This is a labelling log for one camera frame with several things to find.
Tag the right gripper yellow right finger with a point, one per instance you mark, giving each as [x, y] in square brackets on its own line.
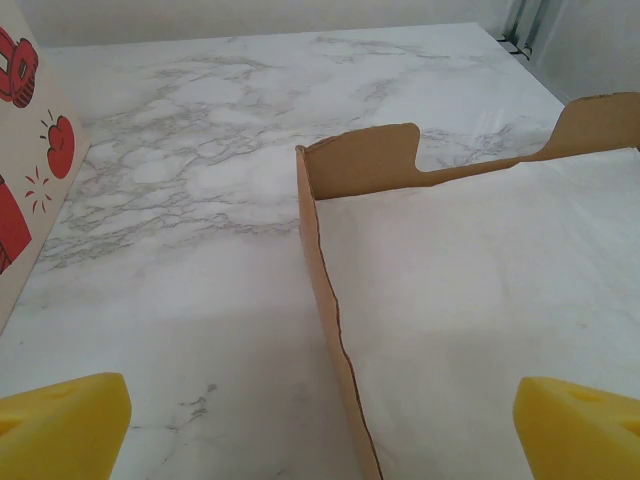
[580, 435]

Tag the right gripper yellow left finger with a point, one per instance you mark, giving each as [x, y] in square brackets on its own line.
[60, 430]

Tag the white paper bag red print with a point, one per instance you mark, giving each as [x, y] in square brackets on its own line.
[30, 150]

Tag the white napkin stack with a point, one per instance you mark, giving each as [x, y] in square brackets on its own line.
[475, 300]

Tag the brown cardboard tray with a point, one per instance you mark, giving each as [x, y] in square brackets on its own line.
[365, 160]

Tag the right aluminium frame post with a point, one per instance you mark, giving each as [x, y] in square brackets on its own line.
[525, 25]

